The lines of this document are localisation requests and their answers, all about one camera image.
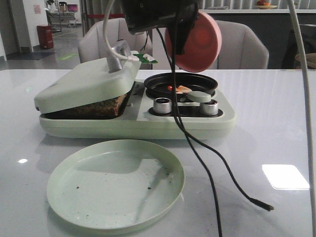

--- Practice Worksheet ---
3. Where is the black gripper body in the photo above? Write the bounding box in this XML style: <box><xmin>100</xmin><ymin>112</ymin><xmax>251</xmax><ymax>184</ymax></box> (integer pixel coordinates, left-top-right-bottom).
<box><xmin>120</xmin><ymin>0</ymin><xmax>198</xmax><ymax>33</ymax></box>

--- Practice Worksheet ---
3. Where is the black gripper finger bowl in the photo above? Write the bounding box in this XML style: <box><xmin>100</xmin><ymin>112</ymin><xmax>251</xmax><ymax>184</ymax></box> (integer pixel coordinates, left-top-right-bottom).
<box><xmin>175</xmin><ymin>4</ymin><xmax>198</xmax><ymax>55</ymax></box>

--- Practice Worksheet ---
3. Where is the pink plastic bowl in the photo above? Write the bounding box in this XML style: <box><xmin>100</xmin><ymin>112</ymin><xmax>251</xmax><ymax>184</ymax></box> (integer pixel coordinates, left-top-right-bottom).
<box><xmin>164</xmin><ymin>10</ymin><xmax>222</xmax><ymax>73</ymax></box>

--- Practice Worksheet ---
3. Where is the orange toy shrimp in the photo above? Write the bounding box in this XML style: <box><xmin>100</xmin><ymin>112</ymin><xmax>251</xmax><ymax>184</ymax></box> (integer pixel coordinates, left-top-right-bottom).
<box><xmin>167</xmin><ymin>85</ymin><xmax>192</xmax><ymax>94</ymax></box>

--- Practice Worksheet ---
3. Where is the green breakfast maker lid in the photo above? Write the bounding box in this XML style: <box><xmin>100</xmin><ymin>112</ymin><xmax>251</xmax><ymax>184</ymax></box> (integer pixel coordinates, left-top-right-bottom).
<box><xmin>34</xmin><ymin>40</ymin><xmax>142</xmax><ymax>115</ymax></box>

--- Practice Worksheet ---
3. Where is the bread slice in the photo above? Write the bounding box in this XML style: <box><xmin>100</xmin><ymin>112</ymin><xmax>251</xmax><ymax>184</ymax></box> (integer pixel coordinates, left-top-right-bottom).
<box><xmin>56</xmin><ymin>93</ymin><xmax>128</xmax><ymax>118</ymax></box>

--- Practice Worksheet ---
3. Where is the green breakfast maker base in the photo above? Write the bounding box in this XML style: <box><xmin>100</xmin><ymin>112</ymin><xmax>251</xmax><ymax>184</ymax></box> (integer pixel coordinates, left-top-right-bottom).
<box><xmin>39</xmin><ymin>82</ymin><xmax>236</xmax><ymax>140</ymax></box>

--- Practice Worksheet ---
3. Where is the white kitchen counter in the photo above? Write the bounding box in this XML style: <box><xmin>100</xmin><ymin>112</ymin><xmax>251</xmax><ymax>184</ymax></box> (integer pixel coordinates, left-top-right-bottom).
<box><xmin>202</xmin><ymin>9</ymin><xmax>316</xmax><ymax>15</ymax></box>

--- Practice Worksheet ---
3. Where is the white refrigerator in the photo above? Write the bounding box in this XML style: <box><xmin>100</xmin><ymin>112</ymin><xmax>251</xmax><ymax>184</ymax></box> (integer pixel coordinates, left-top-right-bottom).
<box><xmin>152</xmin><ymin>29</ymin><xmax>170</xmax><ymax>70</ymax></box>

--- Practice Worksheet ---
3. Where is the left grey armchair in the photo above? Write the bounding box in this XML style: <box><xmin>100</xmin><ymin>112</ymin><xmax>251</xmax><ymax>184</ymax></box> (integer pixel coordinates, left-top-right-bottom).
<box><xmin>79</xmin><ymin>18</ymin><xmax>152</xmax><ymax>63</ymax></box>

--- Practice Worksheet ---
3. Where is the grey armchair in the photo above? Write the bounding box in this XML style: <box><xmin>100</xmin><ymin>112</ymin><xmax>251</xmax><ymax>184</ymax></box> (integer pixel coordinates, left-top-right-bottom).
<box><xmin>209</xmin><ymin>20</ymin><xmax>269</xmax><ymax>70</ymax></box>
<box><xmin>79</xmin><ymin>18</ymin><xmax>152</xmax><ymax>63</ymax></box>

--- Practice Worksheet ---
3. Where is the right grey armchair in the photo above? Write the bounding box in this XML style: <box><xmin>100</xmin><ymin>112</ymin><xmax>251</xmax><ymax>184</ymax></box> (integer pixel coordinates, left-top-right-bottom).
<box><xmin>209</xmin><ymin>20</ymin><xmax>269</xmax><ymax>70</ymax></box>

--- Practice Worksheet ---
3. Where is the black round frying pan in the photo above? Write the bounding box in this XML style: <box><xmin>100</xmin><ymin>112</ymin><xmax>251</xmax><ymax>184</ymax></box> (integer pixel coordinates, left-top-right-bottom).
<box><xmin>144</xmin><ymin>72</ymin><xmax>218</xmax><ymax>99</ymax></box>

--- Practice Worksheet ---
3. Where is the fruit plate on counter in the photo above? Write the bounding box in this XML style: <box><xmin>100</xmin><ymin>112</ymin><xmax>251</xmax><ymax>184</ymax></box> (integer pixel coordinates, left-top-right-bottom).
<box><xmin>254</xmin><ymin>0</ymin><xmax>277</xmax><ymax>9</ymax></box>

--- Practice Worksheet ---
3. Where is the left silver control knob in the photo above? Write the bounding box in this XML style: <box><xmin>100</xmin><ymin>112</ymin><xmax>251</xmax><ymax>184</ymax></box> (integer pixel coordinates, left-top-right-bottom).
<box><xmin>153</xmin><ymin>98</ymin><xmax>172</xmax><ymax>114</ymax></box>

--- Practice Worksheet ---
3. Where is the silver control knob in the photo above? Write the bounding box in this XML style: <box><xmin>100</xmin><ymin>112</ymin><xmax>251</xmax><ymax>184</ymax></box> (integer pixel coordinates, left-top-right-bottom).
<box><xmin>153</xmin><ymin>98</ymin><xmax>172</xmax><ymax>114</ymax></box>
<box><xmin>199</xmin><ymin>100</ymin><xmax>219</xmax><ymax>116</ymax></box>

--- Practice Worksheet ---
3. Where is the right silver control knob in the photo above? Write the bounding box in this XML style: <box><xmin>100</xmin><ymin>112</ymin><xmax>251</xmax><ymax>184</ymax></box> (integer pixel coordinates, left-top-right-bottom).
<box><xmin>199</xmin><ymin>100</ymin><xmax>219</xmax><ymax>116</ymax></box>

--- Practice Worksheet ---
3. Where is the red trash bin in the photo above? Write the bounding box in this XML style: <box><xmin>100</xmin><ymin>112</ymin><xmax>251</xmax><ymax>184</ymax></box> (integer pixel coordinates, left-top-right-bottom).
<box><xmin>37</xmin><ymin>25</ymin><xmax>54</xmax><ymax>49</ymax></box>

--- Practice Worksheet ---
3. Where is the dark appliance at right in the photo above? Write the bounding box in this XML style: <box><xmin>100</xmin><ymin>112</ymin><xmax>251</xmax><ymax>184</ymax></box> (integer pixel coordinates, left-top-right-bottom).
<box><xmin>281</xmin><ymin>24</ymin><xmax>316</xmax><ymax>69</ymax></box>

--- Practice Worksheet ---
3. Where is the light green round plate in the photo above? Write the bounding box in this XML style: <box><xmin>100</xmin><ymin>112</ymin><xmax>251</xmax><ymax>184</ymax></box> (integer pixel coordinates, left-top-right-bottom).
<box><xmin>47</xmin><ymin>139</ymin><xmax>185</xmax><ymax>235</ymax></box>

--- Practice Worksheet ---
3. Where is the white cable left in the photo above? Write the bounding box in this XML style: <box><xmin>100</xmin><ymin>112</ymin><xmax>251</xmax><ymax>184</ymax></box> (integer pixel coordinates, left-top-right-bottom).
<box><xmin>102</xmin><ymin>0</ymin><xmax>140</xmax><ymax>63</ymax></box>

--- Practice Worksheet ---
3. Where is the white cable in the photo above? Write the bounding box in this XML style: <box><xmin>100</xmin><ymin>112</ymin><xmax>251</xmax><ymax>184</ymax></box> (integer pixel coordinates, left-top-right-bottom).
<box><xmin>286</xmin><ymin>0</ymin><xmax>316</xmax><ymax>210</ymax></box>
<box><xmin>102</xmin><ymin>0</ymin><xmax>140</xmax><ymax>63</ymax></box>

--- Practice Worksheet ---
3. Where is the white cable right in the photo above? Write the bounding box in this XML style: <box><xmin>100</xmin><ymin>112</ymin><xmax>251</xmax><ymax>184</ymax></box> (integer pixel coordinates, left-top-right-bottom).
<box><xmin>286</xmin><ymin>0</ymin><xmax>316</xmax><ymax>210</ymax></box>

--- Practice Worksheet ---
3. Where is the black dangling cable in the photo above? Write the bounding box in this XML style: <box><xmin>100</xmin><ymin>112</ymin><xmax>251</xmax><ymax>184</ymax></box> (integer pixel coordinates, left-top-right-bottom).
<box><xmin>156</xmin><ymin>9</ymin><xmax>275</xmax><ymax>237</ymax></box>

